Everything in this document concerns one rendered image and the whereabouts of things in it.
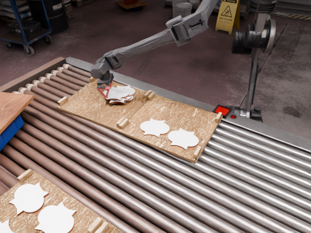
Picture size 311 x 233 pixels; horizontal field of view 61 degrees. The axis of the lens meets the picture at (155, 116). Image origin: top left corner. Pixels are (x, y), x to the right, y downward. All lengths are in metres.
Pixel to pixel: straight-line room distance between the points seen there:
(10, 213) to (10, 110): 0.51
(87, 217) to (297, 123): 2.44
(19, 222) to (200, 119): 0.89
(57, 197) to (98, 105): 0.58
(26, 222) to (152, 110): 0.76
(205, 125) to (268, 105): 1.91
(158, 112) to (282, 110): 1.99
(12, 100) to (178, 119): 0.85
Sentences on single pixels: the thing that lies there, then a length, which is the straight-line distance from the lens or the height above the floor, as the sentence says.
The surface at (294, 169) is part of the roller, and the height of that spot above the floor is 0.92.
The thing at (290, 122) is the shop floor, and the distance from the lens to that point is 3.03.
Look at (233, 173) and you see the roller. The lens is 1.17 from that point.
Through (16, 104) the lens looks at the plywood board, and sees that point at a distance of 1.47.
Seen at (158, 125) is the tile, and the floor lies 0.94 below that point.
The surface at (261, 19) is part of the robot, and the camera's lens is 1.71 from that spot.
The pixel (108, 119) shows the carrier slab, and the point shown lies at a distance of 1.37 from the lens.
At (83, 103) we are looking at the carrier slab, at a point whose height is 0.94.
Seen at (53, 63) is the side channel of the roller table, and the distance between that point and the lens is 1.98.
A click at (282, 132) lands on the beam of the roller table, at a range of 1.42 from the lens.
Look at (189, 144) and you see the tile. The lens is 1.21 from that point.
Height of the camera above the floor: 1.81
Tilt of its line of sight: 40 degrees down
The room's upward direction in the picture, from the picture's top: 2 degrees counter-clockwise
